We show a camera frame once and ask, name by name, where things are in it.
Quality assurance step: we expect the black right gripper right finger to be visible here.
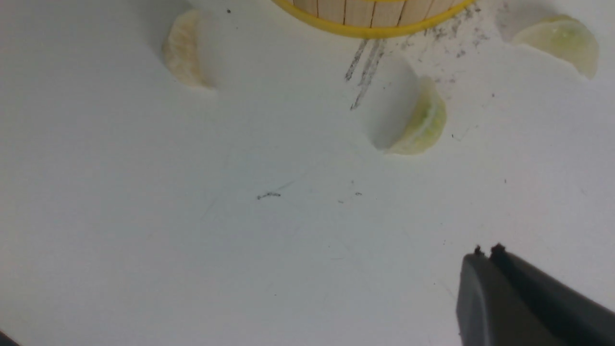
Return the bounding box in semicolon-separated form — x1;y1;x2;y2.
490;244;615;346

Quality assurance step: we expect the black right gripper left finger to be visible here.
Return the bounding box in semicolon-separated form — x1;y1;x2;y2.
455;246;549;346

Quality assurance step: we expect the pale green dumpling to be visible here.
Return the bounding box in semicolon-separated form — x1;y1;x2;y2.
386;76;447;156
510;15;600;79

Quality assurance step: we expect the white dumpling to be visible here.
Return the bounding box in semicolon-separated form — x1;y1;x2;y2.
161;9;214;90

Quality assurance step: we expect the bamboo steamer tray yellow rim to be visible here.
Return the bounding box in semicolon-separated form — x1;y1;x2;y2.
274;0;474;39

